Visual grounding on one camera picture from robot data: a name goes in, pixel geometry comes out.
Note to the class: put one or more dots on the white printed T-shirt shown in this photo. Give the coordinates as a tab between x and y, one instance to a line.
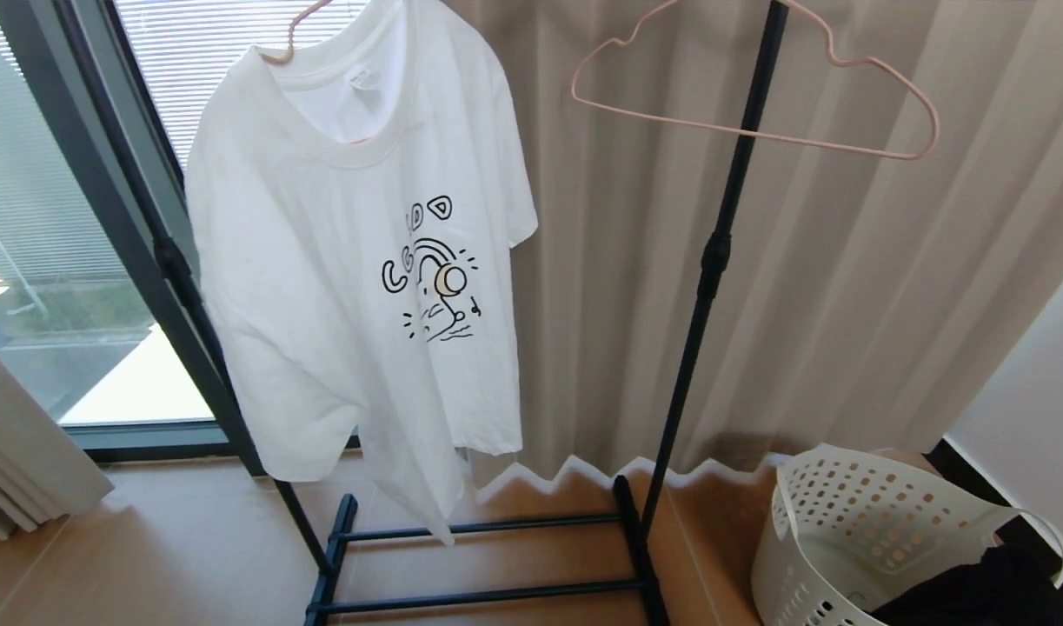
305	304

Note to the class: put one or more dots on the pink clothes hanger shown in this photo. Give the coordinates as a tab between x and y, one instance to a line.
279	59
757	131

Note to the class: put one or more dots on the black shorts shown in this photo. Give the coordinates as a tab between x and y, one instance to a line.
992	591

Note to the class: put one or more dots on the black clothes rack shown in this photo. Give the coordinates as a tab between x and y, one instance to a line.
714	261

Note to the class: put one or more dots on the white laundry basket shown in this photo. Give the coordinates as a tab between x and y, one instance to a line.
974	530

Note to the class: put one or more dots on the beige curtain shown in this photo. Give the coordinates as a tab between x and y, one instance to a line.
27	469
844	304

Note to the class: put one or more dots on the window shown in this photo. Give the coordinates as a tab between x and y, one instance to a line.
53	261

